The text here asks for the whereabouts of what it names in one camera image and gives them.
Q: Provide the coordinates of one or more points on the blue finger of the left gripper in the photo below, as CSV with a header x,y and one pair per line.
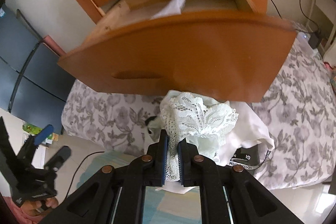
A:
x,y
43,135
57,160

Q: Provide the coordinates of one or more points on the white hello kitty sock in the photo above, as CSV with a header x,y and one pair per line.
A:
x,y
153,126

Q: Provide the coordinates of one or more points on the person's left hand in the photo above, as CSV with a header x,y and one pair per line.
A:
x,y
38,208

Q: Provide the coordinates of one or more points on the black power adapter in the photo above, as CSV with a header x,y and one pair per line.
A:
x,y
315,39

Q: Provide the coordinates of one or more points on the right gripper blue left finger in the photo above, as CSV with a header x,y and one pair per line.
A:
x,y
115,195

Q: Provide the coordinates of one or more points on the mint lace underwear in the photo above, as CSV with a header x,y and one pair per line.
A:
x,y
200,120

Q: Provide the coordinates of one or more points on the pink foam mat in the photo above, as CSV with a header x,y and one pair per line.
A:
x,y
49,42

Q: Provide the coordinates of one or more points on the white dollhouse shelf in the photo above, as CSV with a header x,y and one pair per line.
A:
x,y
323,13

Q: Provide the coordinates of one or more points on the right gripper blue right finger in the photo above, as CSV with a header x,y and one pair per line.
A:
x,y
229,194

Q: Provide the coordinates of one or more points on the teal yellow plaid blanket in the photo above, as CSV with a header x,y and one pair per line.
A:
x,y
161,205

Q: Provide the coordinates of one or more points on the white garment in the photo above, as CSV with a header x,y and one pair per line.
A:
x,y
248,132

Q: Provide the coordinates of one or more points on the plain white sock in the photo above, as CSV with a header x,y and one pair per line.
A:
x,y
174,7

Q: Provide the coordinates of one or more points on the dark blue cabinet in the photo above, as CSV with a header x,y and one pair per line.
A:
x,y
34,88

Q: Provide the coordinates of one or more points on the floral bed sheet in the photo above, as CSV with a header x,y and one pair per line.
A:
x,y
298,110

